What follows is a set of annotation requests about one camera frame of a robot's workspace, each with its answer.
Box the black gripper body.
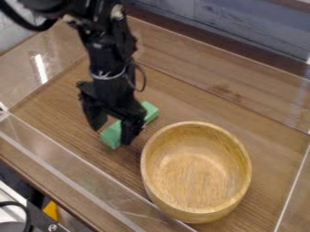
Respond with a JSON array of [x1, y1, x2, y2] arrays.
[[76, 72, 147, 120]]

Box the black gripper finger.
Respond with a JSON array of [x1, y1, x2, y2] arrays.
[[80, 95, 108, 131], [122, 117, 146, 145]]

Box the green rectangular block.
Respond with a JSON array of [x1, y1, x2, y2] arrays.
[[99, 101, 161, 150]]

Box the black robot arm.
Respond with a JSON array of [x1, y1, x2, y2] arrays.
[[0, 0, 147, 145]]

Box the brown wooden bowl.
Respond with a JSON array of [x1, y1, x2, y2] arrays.
[[141, 121, 253, 224]]

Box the clear acrylic tray walls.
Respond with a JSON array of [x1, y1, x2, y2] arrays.
[[0, 19, 310, 232]]

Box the black device yellow sticker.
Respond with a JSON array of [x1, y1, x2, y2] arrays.
[[27, 198, 94, 232]]

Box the black cable lower left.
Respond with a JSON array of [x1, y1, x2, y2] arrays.
[[0, 200, 34, 232]]

